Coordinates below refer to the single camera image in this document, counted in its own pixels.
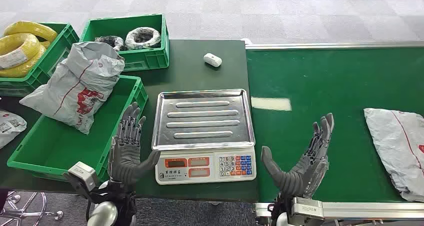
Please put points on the large empty green crate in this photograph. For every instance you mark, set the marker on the large empty green crate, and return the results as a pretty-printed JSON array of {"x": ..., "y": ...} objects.
[{"x": 49, "y": 148}]

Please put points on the large grey mailer package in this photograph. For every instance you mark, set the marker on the large grey mailer package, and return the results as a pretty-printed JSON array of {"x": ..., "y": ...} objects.
[{"x": 76, "y": 85}]

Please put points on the grey mailer package red stripe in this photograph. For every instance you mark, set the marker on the grey mailer package red stripe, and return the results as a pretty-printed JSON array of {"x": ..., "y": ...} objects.
[{"x": 394, "y": 144}]

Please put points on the chrome chair base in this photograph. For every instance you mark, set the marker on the chrome chair base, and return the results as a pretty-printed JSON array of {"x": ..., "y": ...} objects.
[{"x": 20, "y": 213}]

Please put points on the green crate with yellow coils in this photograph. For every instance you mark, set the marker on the green crate with yellow coils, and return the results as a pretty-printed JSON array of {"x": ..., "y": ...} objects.
[{"x": 43, "y": 70}]

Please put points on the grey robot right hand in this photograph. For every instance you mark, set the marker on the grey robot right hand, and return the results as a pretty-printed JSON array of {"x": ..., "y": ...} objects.
[{"x": 304, "y": 178}]

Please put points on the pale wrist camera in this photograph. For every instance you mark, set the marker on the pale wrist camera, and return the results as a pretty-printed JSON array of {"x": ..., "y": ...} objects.
[
  {"x": 306, "y": 208},
  {"x": 82, "y": 174}
]

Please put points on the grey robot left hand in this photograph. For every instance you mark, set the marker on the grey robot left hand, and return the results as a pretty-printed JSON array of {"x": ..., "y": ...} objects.
[{"x": 124, "y": 161}]

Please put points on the white electronic weighing scale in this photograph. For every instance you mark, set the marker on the white electronic weighing scale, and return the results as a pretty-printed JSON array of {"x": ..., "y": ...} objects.
[{"x": 202, "y": 118}]

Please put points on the dark green table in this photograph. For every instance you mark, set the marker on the dark green table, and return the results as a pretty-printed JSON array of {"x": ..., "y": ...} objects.
[{"x": 198, "y": 78}]

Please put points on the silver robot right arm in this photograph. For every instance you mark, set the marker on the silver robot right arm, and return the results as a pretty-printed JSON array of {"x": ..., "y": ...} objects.
[{"x": 281, "y": 214}]

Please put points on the small grey mailer package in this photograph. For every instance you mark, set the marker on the small grey mailer package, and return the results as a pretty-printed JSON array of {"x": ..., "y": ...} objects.
[{"x": 10, "y": 126}]

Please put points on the small white plastic device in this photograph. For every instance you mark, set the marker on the small white plastic device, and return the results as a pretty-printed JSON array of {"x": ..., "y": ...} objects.
[{"x": 212, "y": 59}]

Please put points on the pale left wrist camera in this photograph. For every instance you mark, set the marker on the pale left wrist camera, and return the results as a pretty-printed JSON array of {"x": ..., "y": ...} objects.
[{"x": 82, "y": 174}]

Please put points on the green crate with wrapped coils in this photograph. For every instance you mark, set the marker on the green crate with wrapped coils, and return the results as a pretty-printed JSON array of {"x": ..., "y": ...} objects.
[{"x": 145, "y": 60}]

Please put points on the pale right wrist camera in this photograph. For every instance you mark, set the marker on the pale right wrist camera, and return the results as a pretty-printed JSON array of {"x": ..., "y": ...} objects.
[{"x": 306, "y": 208}]

